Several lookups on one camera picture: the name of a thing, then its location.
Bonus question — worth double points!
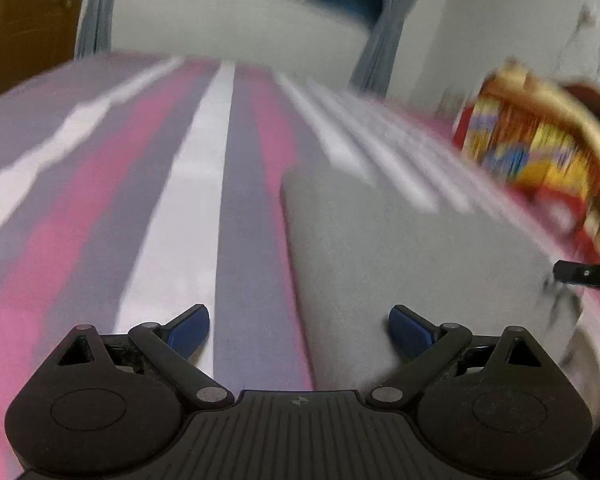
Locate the colourful printed blanket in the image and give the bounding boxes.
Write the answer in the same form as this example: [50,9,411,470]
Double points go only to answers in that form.
[452,59,600,267]

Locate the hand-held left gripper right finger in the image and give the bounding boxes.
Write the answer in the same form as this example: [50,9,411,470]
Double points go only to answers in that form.
[367,304,547,407]

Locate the grey-blue curtain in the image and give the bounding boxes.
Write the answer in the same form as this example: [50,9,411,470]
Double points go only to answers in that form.
[349,0,423,95]
[74,0,118,60]

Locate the grey pink striped bed sheet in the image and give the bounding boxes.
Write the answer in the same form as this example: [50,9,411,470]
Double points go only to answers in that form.
[0,50,600,480]

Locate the brown wooden door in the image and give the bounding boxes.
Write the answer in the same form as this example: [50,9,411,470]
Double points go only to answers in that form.
[0,0,95,100]

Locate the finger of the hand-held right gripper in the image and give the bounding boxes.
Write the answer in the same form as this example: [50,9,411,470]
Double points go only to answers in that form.
[552,259,600,294]

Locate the grey pants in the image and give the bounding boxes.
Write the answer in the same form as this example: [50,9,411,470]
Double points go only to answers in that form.
[279,164,587,397]

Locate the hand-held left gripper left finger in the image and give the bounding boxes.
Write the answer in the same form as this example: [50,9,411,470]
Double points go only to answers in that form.
[54,303,235,409]

